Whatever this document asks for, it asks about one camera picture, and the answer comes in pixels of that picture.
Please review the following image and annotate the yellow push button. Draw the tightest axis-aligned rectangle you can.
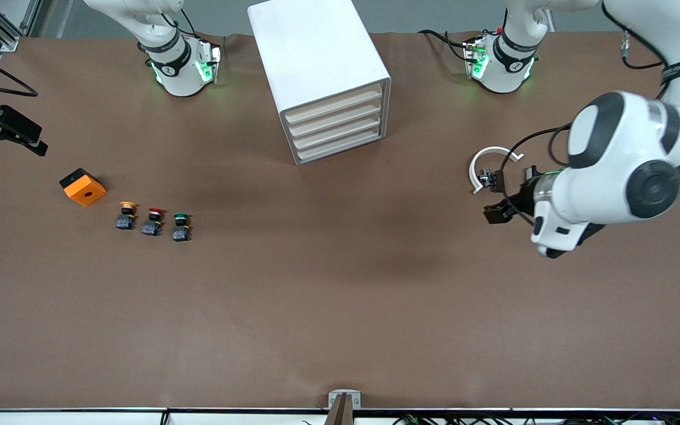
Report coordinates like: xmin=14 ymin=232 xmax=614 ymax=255
xmin=116 ymin=201 xmax=138 ymax=231

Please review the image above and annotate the orange and black button box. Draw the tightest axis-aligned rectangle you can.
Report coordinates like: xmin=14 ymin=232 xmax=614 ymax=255
xmin=60 ymin=168 xmax=107 ymax=207

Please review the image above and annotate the red push button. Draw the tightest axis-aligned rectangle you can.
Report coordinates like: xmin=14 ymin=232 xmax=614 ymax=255
xmin=142 ymin=207 xmax=167 ymax=237

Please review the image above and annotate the green push button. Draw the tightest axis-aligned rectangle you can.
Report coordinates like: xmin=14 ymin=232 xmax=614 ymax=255
xmin=172 ymin=213 xmax=193 ymax=243

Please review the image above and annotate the small dark brown component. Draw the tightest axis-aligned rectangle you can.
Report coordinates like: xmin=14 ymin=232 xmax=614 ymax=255
xmin=478 ymin=168 xmax=506 ymax=194

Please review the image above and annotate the white curved plastic part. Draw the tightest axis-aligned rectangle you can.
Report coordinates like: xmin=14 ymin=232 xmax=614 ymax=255
xmin=469 ymin=146 xmax=525 ymax=195

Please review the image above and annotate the brown table cover mat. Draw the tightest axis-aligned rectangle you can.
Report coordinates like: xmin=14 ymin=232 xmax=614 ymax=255
xmin=0 ymin=31 xmax=680 ymax=411

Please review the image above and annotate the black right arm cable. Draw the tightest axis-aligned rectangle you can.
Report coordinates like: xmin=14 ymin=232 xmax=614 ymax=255
xmin=0 ymin=44 xmax=39 ymax=97

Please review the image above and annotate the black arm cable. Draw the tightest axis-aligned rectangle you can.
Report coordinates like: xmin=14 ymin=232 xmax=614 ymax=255
xmin=502 ymin=123 xmax=572 ymax=225
xmin=0 ymin=44 xmax=39 ymax=97

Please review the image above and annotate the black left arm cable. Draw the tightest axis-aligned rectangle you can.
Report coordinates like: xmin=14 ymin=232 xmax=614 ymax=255
xmin=502 ymin=123 xmax=572 ymax=225

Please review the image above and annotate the aluminium frame profile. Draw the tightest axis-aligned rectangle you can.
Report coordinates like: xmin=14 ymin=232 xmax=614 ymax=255
xmin=0 ymin=0 xmax=43 ymax=53

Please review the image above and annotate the black cable with metal connector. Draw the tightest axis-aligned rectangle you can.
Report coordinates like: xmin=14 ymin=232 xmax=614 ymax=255
xmin=601 ymin=0 xmax=671 ymax=70

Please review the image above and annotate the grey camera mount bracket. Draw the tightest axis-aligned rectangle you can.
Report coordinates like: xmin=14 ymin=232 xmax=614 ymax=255
xmin=325 ymin=390 xmax=362 ymax=425

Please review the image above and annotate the white table edge rail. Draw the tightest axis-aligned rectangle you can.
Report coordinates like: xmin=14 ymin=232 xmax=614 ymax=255
xmin=0 ymin=407 xmax=680 ymax=425

